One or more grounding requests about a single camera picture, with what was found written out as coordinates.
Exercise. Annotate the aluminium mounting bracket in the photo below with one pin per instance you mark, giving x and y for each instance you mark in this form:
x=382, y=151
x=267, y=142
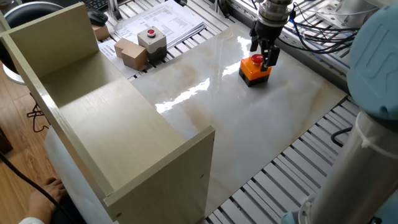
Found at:
x=351, y=12

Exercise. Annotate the dark brown furniture base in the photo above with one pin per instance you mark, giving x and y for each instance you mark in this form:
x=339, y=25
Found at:
x=4, y=143

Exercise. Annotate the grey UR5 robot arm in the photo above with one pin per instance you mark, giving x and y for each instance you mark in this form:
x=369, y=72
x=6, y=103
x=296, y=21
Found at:
x=357, y=174

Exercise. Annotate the stack of printed paper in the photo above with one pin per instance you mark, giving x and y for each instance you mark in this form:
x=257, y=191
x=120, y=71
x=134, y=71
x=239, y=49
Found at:
x=174, y=18

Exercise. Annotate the black computer mouse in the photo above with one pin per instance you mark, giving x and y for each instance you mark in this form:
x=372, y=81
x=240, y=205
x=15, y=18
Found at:
x=98, y=17

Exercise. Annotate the bare human foot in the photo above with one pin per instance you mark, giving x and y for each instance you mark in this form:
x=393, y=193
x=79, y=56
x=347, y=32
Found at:
x=43, y=202

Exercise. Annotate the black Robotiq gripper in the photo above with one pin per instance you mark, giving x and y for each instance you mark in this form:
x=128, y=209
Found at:
x=267, y=31

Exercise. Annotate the large plain wooden block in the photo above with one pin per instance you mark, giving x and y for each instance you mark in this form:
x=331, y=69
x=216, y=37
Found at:
x=133, y=57

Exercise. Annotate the white garment of person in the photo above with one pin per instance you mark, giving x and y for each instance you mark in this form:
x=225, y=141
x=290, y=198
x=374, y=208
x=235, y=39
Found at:
x=31, y=221

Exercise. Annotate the grey box with red button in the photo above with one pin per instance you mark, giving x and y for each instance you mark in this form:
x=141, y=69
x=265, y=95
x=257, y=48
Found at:
x=152, y=43

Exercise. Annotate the small plain wooden block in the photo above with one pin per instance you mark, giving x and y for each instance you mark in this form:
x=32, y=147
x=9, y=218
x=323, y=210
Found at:
x=121, y=45

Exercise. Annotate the beige wooden shelf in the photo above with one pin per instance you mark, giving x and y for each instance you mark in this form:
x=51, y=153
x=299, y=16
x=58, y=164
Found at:
x=124, y=130

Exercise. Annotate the glossy marble pattern board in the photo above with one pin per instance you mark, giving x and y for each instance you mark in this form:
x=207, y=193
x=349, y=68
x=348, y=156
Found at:
x=248, y=124

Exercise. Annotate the black keyboard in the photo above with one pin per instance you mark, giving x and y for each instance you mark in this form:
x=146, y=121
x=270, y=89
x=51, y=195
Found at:
x=96, y=3

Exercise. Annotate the black office chair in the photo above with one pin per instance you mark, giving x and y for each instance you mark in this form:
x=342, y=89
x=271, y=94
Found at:
x=28, y=12

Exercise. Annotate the single printed paper sheet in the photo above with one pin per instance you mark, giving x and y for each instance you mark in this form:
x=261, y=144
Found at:
x=109, y=51

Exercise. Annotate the black slipper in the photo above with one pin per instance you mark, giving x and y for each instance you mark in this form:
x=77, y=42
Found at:
x=70, y=214

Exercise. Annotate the metal stand post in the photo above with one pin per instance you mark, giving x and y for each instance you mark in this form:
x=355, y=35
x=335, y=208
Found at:
x=114, y=9

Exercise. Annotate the orange emergency stop button box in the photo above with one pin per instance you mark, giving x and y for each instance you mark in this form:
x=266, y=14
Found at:
x=252, y=73

